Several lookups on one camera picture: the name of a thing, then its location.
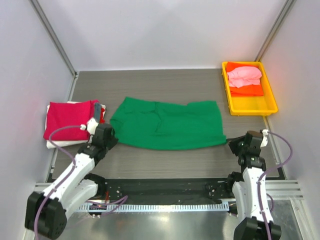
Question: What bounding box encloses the aluminium corner post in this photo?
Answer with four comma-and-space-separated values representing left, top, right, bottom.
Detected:
29, 0, 78, 79
255, 0, 297, 62

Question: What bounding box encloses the white folded t-shirt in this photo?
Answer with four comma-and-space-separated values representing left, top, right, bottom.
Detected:
44, 101, 106, 149

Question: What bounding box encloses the green t-shirt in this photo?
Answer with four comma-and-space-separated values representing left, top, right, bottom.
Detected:
110, 97, 227, 151

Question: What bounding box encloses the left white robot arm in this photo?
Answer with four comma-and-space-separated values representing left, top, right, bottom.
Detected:
24, 119, 118, 240

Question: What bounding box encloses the red folded t-shirt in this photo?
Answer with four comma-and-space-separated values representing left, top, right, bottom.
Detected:
43, 100, 98, 141

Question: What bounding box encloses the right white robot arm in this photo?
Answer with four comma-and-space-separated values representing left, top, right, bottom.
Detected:
225, 129, 282, 240

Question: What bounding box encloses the pink crumpled t-shirt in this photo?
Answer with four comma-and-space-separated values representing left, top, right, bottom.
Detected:
227, 66, 262, 88

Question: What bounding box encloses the right aluminium corner post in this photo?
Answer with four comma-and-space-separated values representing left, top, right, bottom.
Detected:
255, 0, 297, 62

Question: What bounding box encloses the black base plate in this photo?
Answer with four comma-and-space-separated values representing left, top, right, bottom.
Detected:
94, 178, 234, 205

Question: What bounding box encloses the orange t-shirt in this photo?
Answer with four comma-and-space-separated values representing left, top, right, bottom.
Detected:
225, 61, 264, 97

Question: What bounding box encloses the aluminium frame rail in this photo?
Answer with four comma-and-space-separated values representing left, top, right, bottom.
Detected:
30, 181, 305, 202

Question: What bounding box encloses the yellow plastic bin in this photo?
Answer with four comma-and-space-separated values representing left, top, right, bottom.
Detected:
222, 61, 278, 117

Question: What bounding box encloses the left aluminium corner post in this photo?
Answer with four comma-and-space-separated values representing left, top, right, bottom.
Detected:
29, 0, 78, 79

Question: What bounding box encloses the white slotted cable duct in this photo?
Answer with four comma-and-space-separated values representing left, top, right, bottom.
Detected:
75, 202, 230, 213

